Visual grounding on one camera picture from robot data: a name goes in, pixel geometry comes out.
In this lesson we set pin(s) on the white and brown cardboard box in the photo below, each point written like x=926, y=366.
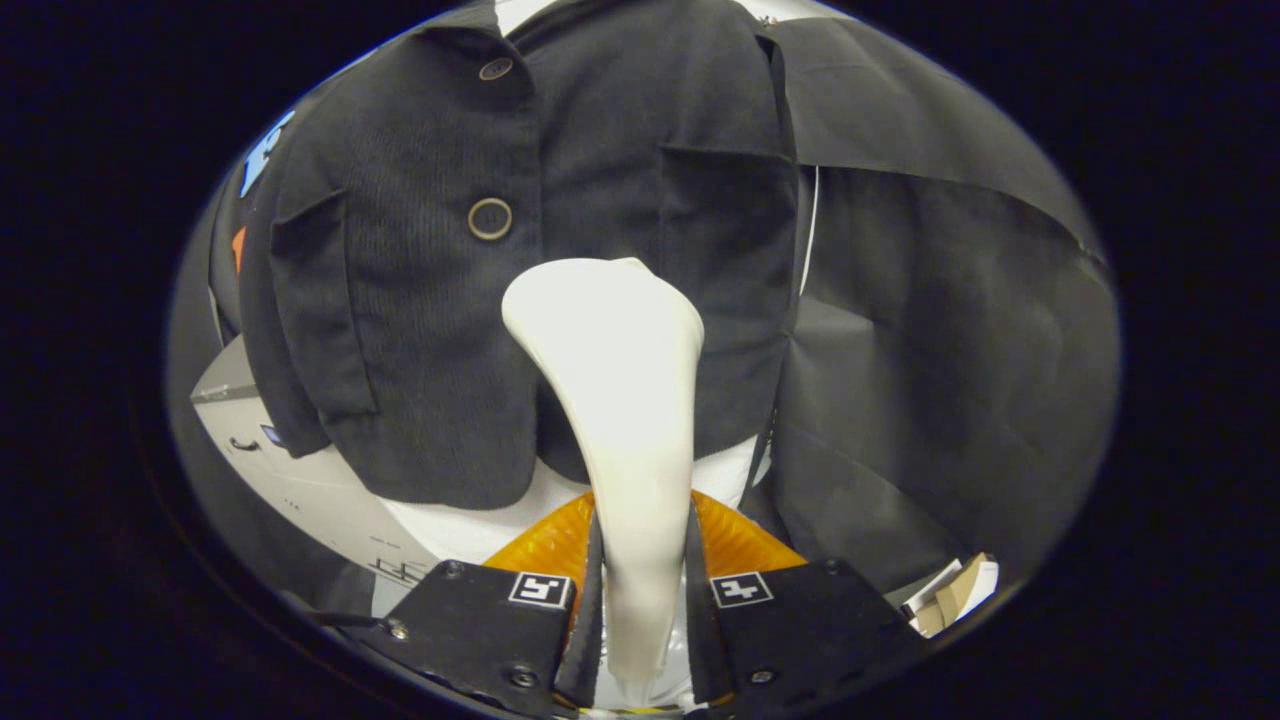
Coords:
x=950, y=600

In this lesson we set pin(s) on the grey cabinet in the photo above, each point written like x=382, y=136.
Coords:
x=300, y=500

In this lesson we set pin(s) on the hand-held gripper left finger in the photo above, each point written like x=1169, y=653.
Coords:
x=480, y=630

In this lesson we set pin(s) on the white garment steamer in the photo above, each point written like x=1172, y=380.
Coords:
x=620, y=380

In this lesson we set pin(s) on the white mannequin torso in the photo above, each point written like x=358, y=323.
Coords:
x=450, y=525

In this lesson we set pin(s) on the black button jacket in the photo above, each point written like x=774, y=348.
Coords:
x=420, y=330

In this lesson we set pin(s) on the black backdrop cloth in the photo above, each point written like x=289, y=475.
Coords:
x=950, y=350

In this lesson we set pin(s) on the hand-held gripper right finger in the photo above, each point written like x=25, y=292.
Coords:
x=800, y=630

